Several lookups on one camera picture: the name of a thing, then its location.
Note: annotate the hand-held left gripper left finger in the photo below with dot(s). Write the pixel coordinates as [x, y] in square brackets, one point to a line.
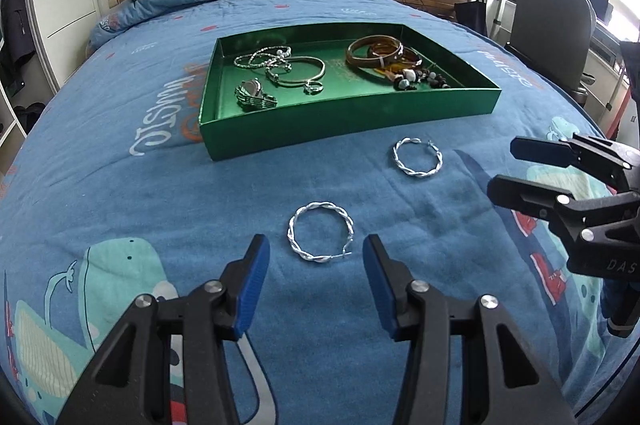
[252, 285]

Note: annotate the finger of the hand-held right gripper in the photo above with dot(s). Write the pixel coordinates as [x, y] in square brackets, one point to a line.
[525, 195]
[540, 150]

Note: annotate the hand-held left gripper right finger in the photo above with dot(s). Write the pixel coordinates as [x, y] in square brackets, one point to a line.
[382, 290]

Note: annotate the twisted silver hoop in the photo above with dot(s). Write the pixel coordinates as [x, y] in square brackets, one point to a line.
[292, 240]
[398, 165]

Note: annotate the amber bangle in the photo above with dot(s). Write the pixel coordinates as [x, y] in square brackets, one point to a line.
[392, 47]
[412, 59]

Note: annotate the green tray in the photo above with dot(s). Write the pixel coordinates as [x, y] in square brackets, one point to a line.
[350, 127]

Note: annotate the dark brown bangle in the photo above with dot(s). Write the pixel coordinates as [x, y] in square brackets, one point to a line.
[357, 64]

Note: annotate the thin silver bangle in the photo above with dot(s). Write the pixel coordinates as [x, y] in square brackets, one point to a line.
[323, 70]

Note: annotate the grey chair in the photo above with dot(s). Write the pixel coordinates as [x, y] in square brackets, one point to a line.
[550, 20]

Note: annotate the blue dinosaur bed sheet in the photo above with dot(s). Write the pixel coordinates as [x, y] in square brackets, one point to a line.
[125, 215]

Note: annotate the black tote bag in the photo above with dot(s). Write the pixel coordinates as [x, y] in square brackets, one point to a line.
[470, 15]

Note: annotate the white open shelf unit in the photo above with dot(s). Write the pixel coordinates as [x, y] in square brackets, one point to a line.
[15, 140]

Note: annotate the black bag on shelf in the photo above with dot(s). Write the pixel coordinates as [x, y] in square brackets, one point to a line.
[30, 115]

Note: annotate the white wardrobe doors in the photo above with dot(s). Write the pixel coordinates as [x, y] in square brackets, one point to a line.
[65, 5]

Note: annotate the dark hanging jacket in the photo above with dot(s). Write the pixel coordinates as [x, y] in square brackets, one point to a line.
[17, 35]

